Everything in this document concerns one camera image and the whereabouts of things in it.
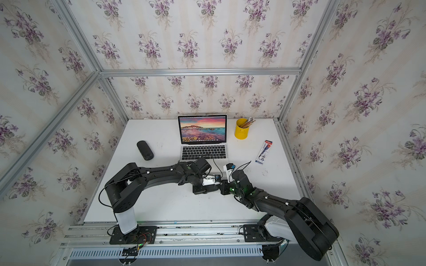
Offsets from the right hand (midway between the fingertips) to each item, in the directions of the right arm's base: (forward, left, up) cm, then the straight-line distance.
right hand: (218, 184), depth 85 cm
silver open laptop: (+30, +10, +3) cm, 32 cm away
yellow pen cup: (+35, -14, 0) cm, 38 cm away
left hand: (0, +6, -4) cm, 8 cm away
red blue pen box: (+22, -28, -3) cm, 36 cm away
